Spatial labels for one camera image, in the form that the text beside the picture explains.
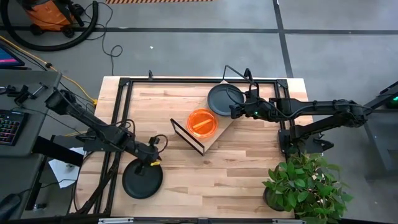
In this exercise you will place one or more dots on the white paper sheet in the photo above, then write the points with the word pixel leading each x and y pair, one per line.
pixel 62 172

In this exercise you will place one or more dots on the backlit black keyboard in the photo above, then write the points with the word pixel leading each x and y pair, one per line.
pixel 11 127

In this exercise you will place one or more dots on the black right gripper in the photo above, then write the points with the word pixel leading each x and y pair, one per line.
pixel 241 110

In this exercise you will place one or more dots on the black clamp tool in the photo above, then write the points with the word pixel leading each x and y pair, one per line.
pixel 21 95

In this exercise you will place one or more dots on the green leafy plant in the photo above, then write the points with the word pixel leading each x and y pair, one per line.
pixel 298 183

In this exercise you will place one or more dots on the computer monitor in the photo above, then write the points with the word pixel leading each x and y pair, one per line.
pixel 7 57

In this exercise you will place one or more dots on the black aluminium table frame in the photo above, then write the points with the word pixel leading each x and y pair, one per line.
pixel 186 80

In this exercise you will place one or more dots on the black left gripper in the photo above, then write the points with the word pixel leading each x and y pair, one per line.
pixel 150 155

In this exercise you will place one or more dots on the grey desk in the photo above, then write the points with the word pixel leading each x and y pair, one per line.
pixel 37 124

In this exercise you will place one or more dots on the orange translucent round plate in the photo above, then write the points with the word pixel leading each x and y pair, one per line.
pixel 196 130

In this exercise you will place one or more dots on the silver bracket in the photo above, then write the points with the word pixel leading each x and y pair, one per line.
pixel 115 220
pixel 289 221

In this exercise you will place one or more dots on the black flat bar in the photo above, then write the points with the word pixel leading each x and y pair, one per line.
pixel 56 151

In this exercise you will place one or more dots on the dark grey round plate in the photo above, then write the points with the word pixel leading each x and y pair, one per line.
pixel 219 99
pixel 143 186

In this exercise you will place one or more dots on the dark plant pot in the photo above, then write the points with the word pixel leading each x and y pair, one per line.
pixel 269 202

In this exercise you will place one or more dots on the black computer mouse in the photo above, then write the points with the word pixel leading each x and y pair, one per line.
pixel 9 205

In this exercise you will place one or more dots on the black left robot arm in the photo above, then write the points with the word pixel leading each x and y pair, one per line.
pixel 102 132

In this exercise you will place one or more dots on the orange shop vacuum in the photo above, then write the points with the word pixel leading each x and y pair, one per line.
pixel 46 14
pixel 62 47

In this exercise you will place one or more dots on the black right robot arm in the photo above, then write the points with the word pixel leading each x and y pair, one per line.
pixel 311 105

